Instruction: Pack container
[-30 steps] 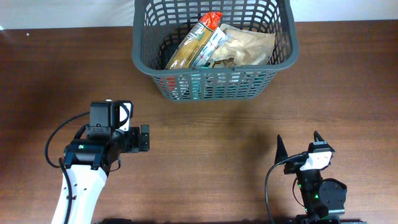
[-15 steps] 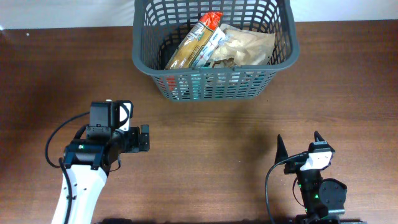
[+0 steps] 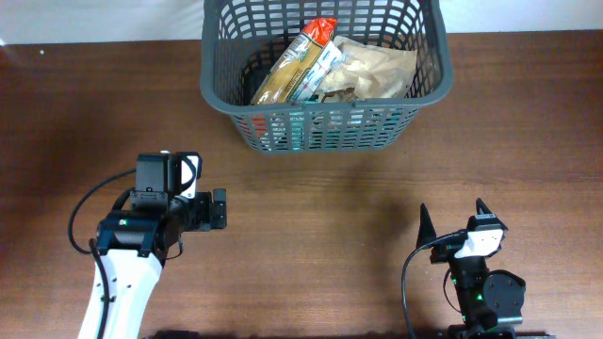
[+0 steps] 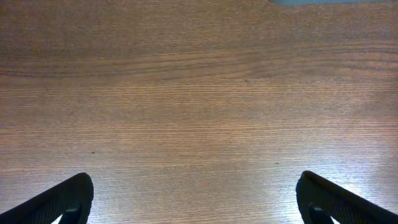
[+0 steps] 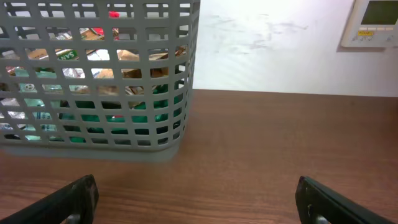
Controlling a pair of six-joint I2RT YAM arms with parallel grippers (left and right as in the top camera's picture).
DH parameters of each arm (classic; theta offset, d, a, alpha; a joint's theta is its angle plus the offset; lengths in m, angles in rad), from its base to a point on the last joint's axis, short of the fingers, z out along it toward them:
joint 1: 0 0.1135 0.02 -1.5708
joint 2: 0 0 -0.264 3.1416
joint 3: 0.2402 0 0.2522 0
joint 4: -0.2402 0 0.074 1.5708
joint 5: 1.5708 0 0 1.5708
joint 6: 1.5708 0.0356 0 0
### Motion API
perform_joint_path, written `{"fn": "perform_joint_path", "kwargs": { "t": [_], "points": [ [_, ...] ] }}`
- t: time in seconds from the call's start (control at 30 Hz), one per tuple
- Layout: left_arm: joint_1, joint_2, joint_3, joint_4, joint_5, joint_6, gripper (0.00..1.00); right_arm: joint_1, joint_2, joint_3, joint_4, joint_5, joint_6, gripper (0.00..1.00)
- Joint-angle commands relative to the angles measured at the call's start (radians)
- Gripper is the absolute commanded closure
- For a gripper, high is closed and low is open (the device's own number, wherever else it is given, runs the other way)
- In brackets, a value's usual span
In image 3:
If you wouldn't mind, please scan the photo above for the red orange pasta package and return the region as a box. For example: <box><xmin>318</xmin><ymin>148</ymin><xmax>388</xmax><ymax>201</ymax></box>
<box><xmin>249</xmin><ymin>17</ymin><xmax>339</xmax><ymax>137</ymax></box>

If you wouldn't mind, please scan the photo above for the grey plastic lattice basket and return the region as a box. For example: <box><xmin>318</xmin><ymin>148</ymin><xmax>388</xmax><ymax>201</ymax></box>
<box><xmin>200</xmin><ymin>0</ymin><xmax>453</xmax><ymax>154</ymax></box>

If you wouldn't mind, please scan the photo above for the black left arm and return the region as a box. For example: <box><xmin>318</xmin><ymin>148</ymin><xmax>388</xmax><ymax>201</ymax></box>
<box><xmin>78</xmin><ymin>151</ymin><xmax>227</xmax><ymax>338</ymax></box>

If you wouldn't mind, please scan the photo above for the beige kraft paper pouch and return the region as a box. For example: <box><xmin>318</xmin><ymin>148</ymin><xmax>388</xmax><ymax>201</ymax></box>
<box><xmin>318</xmin><ymin>36</ymin><xmax>417</xmax><ymax>100</ymax></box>

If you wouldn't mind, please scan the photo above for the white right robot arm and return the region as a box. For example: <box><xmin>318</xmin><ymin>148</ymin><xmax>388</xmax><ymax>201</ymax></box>
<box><xmin>416</xmin><ymin>199</ymin><xmax>526</xmax><ymax>338</ymax></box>

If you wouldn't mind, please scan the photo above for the colourful tissue pack bundle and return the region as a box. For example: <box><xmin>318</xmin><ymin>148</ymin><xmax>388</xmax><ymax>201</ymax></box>
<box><xmin>288</xmin><ymin>41</ymin><xmax>342</xmax><ymax>104</ymax></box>

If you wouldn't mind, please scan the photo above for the light teal wipes packet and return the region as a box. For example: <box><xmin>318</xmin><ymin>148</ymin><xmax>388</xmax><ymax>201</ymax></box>
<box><xmin>289</xmin><ymin>112</ymin><xmax>341</xmax><ymax>151</ymax></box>

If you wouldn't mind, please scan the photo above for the brown chocolate snack pouch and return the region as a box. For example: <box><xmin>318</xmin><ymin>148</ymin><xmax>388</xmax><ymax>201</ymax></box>
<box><xmin>316</xmin><ymin>88</ymin><xmax>364</xmax><ymax>104</ymax></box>

